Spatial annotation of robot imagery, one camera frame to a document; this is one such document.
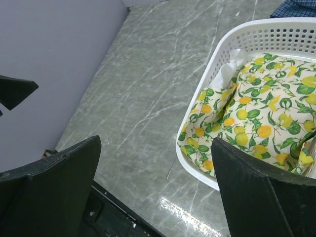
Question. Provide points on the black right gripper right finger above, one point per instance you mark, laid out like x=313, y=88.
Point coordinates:
x=261, y=200

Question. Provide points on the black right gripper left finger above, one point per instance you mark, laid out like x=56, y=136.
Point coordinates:
x=47, y=198

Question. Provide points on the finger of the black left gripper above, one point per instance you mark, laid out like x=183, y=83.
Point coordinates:
x=14, y=91

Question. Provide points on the lemon print cloth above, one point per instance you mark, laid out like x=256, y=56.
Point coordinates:
x=267, y=110

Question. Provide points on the white plastic basket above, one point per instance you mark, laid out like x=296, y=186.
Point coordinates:
x=293, y=38

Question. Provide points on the blue checked cloth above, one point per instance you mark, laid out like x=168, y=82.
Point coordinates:
x=295, y=8

